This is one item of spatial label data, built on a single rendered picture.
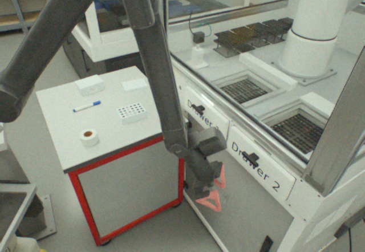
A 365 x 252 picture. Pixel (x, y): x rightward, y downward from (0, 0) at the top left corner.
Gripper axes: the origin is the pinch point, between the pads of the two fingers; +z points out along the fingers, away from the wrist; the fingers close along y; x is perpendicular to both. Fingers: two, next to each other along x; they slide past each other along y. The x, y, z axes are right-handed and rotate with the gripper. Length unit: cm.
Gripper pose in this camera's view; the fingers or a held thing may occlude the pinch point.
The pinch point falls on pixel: (220, 196)
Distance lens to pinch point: 84.4
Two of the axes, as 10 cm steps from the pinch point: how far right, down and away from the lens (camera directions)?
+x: -8.1, 3.6, 4.6
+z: 5.2, 8.1, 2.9
